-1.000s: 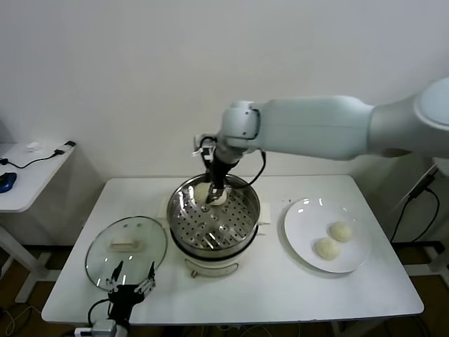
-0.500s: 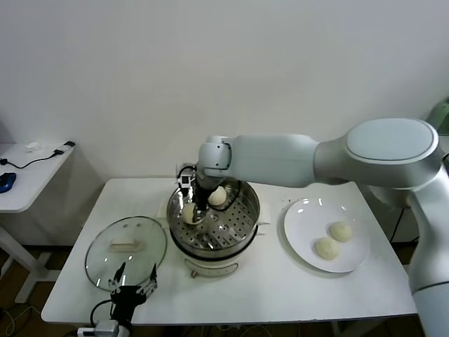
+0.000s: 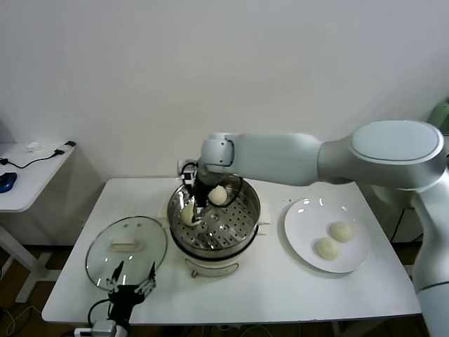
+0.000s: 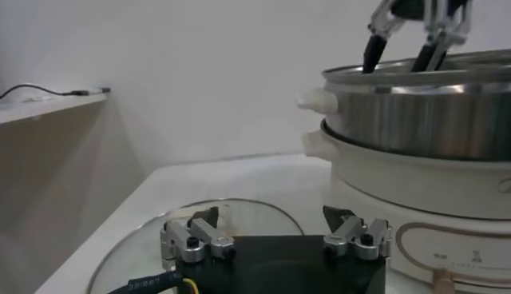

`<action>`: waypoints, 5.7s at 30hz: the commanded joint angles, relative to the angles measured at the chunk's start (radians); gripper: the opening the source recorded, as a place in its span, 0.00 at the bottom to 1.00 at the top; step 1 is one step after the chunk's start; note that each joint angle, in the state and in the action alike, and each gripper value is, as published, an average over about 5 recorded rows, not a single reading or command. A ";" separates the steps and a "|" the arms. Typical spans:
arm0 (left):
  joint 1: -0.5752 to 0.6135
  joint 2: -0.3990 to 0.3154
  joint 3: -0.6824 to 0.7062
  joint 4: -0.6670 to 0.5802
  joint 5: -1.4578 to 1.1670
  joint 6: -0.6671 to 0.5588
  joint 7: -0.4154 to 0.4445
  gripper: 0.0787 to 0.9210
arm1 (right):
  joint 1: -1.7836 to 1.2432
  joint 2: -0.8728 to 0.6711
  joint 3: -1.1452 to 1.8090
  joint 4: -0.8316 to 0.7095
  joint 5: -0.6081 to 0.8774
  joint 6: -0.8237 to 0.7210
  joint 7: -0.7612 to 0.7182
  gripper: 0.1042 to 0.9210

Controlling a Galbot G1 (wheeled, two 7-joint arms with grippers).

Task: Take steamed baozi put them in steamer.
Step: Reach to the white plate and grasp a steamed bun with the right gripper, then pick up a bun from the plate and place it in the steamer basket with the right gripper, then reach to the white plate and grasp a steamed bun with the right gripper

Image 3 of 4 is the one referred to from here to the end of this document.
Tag black power adapter cable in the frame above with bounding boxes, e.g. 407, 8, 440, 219
391, 206, 427, 243

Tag white steamed baozi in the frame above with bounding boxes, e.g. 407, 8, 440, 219
314, 237, 342, 261
180, 204, 198, 227
208, 185, 228, 206
329, 221, 353, 243

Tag black cable with connector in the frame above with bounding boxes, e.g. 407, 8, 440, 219
0, 140, 76, 170

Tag perforated steel steamer basket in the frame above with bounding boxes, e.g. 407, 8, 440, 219
157, 175, 273, 259

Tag white floor cable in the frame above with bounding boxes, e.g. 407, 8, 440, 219
0, 305, 39, 337

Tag round white plate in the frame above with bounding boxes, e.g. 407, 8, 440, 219
283, 198, 372, 274

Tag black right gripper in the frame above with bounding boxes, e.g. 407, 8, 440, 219
192, 171, 211, 227

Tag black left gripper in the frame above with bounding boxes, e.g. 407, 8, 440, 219
106, 261, 156, 319

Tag white side desk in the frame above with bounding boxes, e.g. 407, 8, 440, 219
0, 142, 83, 305

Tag mint green appliance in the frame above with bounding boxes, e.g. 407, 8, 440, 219
429, 100, 449, 136

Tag round glass pot lid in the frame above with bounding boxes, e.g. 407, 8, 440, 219
86, 216, 168, 291

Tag blue computer mouse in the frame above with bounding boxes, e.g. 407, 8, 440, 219
0, 172, 18, 194

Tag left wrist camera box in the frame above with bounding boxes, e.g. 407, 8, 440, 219
91, 321, 119, 337

